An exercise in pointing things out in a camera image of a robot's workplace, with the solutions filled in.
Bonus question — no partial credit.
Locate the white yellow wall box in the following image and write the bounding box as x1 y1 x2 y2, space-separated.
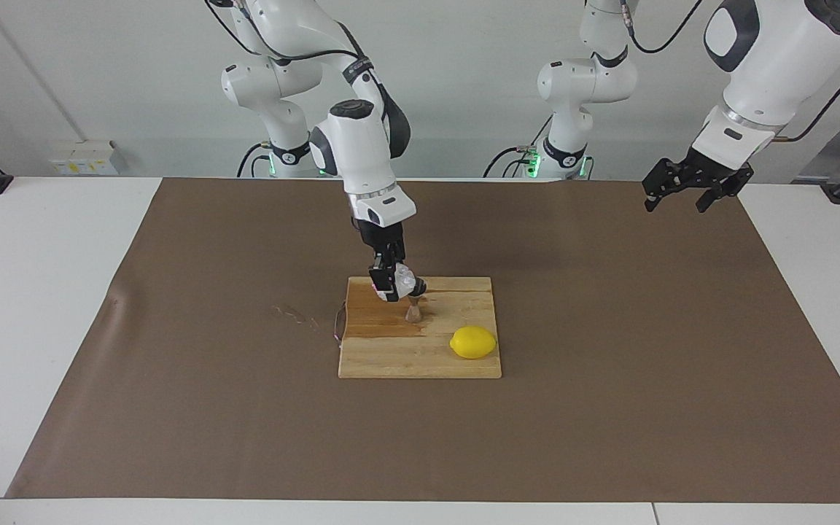
48 140 118 176

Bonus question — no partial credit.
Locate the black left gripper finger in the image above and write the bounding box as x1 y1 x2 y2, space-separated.
696 175 742 214
643 159 691 212

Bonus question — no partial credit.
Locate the black base cable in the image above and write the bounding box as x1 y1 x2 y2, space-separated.
483 109 553 178
236 142 275 178

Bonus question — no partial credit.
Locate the stainless steel jigger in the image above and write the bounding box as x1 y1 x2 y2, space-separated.
404 281 428 324

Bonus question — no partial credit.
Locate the wooden cutting board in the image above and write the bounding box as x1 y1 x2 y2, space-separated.
332 276 503 380

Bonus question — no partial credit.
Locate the yellow lemon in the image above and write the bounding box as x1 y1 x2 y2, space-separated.
449 325 499 360

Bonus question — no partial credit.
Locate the clear plastic cup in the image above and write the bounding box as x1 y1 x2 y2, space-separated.
391 265 421 298

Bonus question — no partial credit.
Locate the brown paper mat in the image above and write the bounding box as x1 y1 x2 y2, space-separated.
6 177 840 504

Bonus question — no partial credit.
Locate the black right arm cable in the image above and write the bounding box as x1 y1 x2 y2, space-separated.
205 0 362 70

